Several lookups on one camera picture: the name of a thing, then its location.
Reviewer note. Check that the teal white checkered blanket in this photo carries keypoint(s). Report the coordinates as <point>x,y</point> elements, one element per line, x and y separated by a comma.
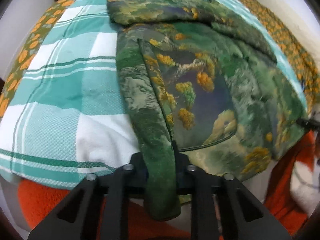
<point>68,116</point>

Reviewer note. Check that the olive orange floral bedsheet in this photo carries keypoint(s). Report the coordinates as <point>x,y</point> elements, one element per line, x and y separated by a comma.
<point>29,50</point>

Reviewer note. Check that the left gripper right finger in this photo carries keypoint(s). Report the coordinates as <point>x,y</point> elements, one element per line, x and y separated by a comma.
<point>222,207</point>

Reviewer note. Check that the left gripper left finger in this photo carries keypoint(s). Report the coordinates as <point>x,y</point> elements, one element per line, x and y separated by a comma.
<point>97,206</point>

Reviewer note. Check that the green landscape print garment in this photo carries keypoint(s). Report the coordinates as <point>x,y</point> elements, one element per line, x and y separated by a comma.
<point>197,78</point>

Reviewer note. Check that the orange white fleece blanket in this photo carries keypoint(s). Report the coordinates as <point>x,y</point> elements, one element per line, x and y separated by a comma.
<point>142,226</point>

